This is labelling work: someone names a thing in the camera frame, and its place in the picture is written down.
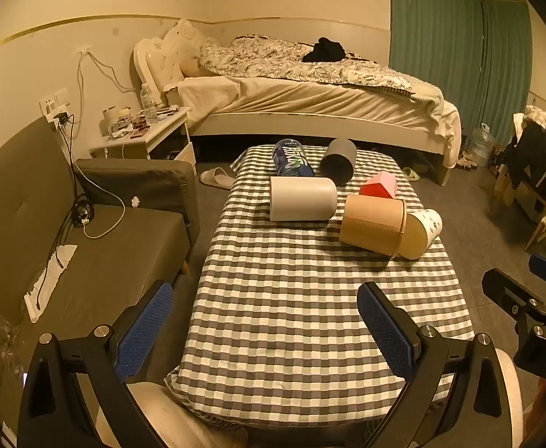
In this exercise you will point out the beige pillow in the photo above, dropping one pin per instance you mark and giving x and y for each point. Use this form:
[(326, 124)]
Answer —
[(192, 67)]

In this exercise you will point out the beige slipper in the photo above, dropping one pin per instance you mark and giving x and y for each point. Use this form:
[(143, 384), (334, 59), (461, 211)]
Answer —
[(216, 178)]

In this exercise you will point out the beige bed sheet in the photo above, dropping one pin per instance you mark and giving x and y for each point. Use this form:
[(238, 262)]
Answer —
[(273, 95)]

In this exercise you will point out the black garment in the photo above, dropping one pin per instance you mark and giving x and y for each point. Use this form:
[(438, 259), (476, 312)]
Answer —
[(324, 51)]

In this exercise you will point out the floral quilt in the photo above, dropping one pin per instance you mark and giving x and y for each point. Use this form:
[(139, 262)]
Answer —
[(273, 60)]

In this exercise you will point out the grey cup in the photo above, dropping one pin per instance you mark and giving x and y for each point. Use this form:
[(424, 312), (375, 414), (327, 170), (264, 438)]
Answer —
[(339, 161)]

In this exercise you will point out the white cup with small prints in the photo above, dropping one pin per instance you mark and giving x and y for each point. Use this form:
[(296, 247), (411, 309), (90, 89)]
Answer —
[(422, 235)]

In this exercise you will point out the large water jug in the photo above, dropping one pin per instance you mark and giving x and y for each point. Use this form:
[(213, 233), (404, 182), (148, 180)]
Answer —
[(482, 144)]

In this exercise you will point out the grey sofa cushion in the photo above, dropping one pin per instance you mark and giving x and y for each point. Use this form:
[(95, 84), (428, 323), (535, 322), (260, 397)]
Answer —
[(156, 184)]

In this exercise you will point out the clear water bottle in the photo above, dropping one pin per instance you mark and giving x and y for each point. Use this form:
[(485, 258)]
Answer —
[(148, 102)]

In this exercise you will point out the blue printed cup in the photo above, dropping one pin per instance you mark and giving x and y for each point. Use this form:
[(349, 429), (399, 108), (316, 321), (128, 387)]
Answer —
[(293, 158)]

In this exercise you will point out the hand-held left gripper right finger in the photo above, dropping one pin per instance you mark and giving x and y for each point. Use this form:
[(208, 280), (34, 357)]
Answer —
[(385, 332)]

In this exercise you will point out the pile of cosmetics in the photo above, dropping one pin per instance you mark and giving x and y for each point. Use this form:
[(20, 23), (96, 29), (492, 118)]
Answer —
[(142, 121)]

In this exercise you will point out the white nightstand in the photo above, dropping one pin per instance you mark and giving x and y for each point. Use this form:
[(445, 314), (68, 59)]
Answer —
[(161, 137)]

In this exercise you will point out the checkered cloth table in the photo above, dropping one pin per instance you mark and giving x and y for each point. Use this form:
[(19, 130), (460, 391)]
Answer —
[(291, 298)]

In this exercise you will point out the wooden chair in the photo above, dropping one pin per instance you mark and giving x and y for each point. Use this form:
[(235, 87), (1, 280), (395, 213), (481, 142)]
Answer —
[(541, 205)]

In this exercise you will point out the white paper sheet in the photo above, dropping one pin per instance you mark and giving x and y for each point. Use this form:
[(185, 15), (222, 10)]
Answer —
[(44, 284)]

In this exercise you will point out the grey sofa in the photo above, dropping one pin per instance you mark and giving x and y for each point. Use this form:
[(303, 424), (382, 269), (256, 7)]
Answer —
[(81, 261)]

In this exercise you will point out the wall socket panel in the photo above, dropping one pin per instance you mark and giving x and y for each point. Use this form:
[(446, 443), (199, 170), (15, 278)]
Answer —
[(54, 100)]

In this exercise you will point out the pink house-shaped box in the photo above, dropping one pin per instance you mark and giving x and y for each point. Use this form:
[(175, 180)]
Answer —
[(380, 186)]

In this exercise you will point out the person's right forearm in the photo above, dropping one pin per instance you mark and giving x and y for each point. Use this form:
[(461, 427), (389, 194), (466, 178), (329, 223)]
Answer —
[(544, 406)]

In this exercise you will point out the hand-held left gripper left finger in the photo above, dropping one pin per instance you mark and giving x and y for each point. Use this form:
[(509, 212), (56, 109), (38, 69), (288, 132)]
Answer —
[(146, 332)]

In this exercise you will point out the white bed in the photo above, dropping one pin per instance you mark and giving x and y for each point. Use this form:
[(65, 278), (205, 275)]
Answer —
[(329, 123)]

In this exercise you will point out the dark jacket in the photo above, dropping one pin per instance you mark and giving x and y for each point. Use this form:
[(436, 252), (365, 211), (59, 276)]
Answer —
[(534, 154)]

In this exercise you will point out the green slippers pair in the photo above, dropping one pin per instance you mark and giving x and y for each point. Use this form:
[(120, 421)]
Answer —
[(411, 173)]

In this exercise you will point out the tan cup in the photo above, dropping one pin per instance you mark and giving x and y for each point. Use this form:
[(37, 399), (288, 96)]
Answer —
[(371, 224)]

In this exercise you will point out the white jar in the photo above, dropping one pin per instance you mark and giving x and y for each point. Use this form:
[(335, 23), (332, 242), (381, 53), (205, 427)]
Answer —
[(110, 121)]

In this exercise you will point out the green curtain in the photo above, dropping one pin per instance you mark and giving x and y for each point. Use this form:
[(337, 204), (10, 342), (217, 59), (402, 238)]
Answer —
[(434, 23)]

